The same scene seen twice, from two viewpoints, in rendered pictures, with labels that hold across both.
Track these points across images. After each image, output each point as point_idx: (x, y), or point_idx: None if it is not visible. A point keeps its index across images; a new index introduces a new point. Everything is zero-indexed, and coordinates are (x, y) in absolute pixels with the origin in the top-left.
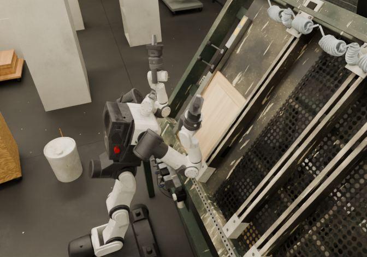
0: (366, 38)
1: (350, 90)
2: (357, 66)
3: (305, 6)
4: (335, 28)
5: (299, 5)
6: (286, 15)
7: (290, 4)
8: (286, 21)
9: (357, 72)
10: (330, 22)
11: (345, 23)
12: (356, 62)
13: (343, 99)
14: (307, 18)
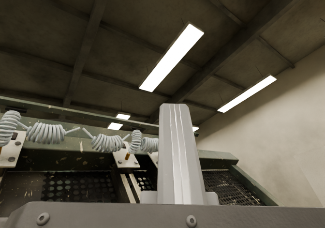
0: (144, 123)
1: (136, 185)
2: (127, 162)
3: (60, 107)
4: (69, 147)
5: (49, 105)
6: (17, 117)
7: (29, 103)
8: (13, 129)
9: (132, 165)
10: (107, 116)
11: (77, 143)
12: (146, 142)
13: (140, 194)
14: (12, 145)
